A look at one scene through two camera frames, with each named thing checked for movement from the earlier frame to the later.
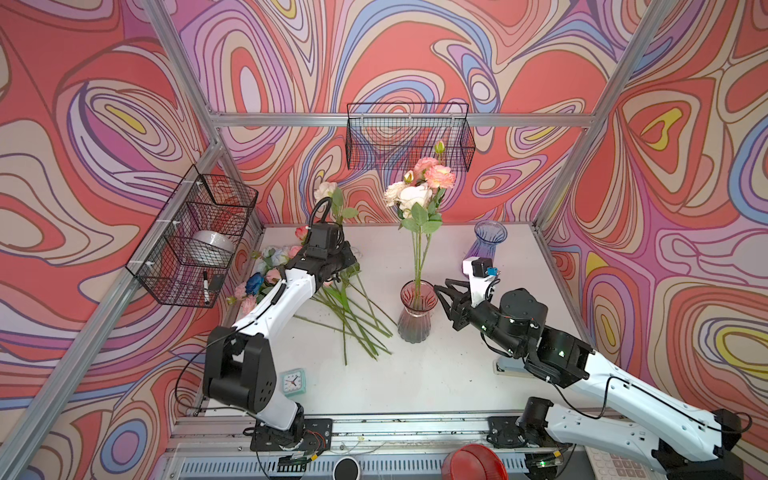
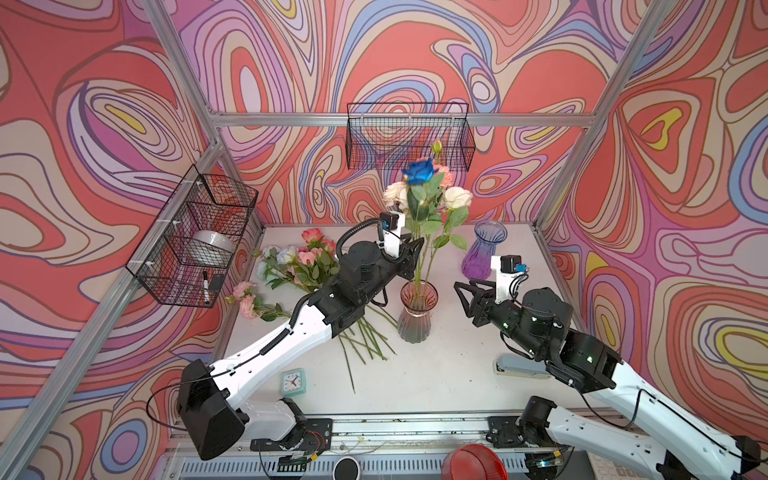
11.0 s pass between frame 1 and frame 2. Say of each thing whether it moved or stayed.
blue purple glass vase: stayed
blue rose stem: moved
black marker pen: stayed
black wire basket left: stayed
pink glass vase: stayed
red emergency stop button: stayed
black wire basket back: stayed
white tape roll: stayed
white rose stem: moved
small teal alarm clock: stayed
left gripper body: moved
